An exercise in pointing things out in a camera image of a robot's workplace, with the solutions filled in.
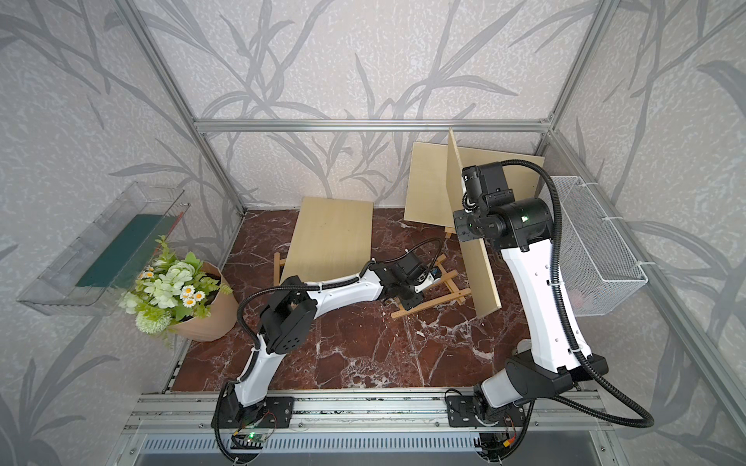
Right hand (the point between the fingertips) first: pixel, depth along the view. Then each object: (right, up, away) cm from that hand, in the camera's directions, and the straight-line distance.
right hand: (470, 217), depth 67 cm
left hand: (-10, -23, +25) cm, 35 cm away
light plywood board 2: (+1, -8, -2) cm, 8 cm away
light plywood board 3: (-42, -6, +43) cm, 60 cm away
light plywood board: (-5, +9, +40) cm, 41 cm away
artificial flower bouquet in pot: (-64, -17, -5) cm, 66 cm away
